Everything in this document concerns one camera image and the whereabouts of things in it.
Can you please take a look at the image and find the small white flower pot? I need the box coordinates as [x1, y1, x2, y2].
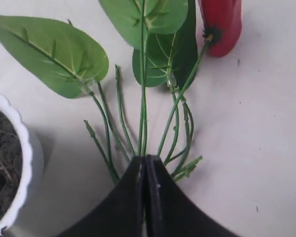
[0, 95, 44, 236]

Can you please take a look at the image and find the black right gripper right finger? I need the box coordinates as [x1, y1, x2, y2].
[145, 155, 237, 237]

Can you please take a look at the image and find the artificial red anthurium plant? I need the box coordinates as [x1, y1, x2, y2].
[0, 0, 242, 182]

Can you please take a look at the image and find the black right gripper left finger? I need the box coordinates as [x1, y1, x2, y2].
[58, 157, 146, 237]

